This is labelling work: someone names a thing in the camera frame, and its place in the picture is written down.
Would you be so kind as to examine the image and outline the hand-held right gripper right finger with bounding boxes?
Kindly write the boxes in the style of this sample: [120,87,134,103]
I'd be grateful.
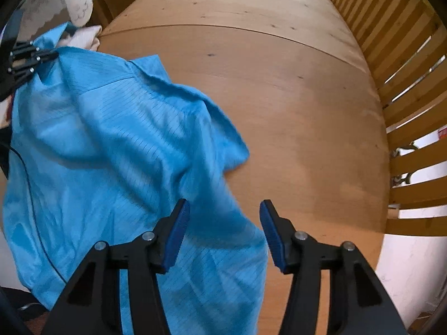
[259,199,408,335]

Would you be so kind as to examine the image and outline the pale folded garment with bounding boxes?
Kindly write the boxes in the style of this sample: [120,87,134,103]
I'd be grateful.
[65,25,103,53]

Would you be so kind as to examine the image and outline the wooden slatted bench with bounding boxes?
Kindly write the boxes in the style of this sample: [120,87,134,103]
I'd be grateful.
[314,0,447,238]

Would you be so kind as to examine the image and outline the light blue pinstriped zip jacket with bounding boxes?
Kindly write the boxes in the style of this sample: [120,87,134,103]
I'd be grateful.
[3,22,269,335]

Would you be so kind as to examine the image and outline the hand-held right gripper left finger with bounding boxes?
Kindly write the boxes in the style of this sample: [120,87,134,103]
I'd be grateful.
[41,198,191,335]

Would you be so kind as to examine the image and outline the white lace cloth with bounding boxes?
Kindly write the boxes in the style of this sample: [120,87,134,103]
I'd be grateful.
[19,0,117,40]

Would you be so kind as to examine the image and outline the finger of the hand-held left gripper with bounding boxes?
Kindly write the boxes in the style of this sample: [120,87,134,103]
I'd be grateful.
[10,41,59,58]
[8,56,59,79]

